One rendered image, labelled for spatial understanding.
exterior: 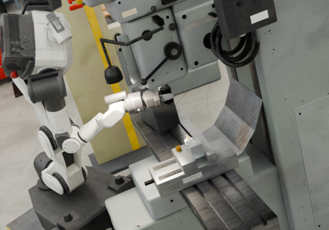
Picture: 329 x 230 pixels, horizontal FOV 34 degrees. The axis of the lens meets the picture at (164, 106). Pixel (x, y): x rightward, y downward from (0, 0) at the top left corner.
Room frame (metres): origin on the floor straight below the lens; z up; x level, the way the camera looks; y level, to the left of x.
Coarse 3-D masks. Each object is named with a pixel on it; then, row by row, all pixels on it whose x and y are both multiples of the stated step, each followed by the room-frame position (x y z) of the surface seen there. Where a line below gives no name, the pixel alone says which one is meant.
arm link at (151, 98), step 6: (150, 90) 2.18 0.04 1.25; (156, 90) 2.16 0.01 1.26; (132, 96) 2.14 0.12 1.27; (138, 96) 2.13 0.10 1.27; (144, 96) 2.13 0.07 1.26; (150, 96) 2.12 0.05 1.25; (156, 96) 2.10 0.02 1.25; (132, 102) 2.12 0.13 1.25; (138, 102) 2.11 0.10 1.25; (144, 102) 2.13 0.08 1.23; (150, 102) 2.11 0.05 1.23; (156, 102) 2.09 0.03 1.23; (138, 108) 2.11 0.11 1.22; (144, 108) 2.14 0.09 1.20
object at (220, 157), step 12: (204, 144) 1.93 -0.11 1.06; (216, 144) 1.96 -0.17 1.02; (228, 144) 1.94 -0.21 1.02; (204, 156) 1.90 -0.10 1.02; (216, 156) 1.88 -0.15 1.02; (228, 156) 1.85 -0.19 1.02; (156, 168) 1.92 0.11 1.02; (168, 168) 1.89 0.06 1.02; (180, 168) 1.87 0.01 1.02; (204, 168) 1.83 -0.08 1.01; (216, 168) 1.85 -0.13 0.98; (228, 168) 1.85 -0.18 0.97; (156, 180) 1.84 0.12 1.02; (168, 180) 1.81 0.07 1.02; (180, 180) 1.82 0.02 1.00; (192, 180) 1.83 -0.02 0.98; (204, 180) 1.83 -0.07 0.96; (168, 192) 1.81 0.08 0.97
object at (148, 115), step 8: (136, 88) 2.51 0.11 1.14; (144, 88) 2.45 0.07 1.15; (144, 112) 2.44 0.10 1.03; (152, 112) 2.33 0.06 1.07; (160, 112) 2.33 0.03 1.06; (168, 112) 2.34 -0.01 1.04; (176, 112) 2.36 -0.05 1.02; (144, 120) 2.48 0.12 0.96; (152, 120) 2.37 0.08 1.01; (160, 120) 2.33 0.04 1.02; (168, 120) 2.34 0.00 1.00; (176, 120) 2.35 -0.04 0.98; (160, 128) 2.32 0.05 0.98; (168, 128) 2.34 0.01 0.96
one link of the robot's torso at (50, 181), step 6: (48, 168) 2.69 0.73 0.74; (54, 168) 2.70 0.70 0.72; (84, 168) 2.63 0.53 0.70; (42, 174) 2.69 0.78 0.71; (48, 174) 2.63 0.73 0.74; (48, 180) 2.61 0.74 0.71; (54, 180) 2.56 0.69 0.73; (48, 186) 2.65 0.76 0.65; (54, 186) 2.57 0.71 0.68; (60, 186) 2.53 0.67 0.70; (60, 192) 2.55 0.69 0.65
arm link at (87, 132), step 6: (72, 126) 2.22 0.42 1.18; (84, 126) 2.17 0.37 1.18; (90, 126) 2.15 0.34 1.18; (96, 126) 2.14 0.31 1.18; (72, 132) 2.17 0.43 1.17; (78, 132) 2.18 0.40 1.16; (84, 132) 2.15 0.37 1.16; (90, 132) 2.14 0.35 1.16; (96, 132) 2.15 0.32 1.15; (78, 138) 2.15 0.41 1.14; (84, 138) 2.15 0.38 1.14; (90, 138) 2.15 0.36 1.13; (84, 144) 2.17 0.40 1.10
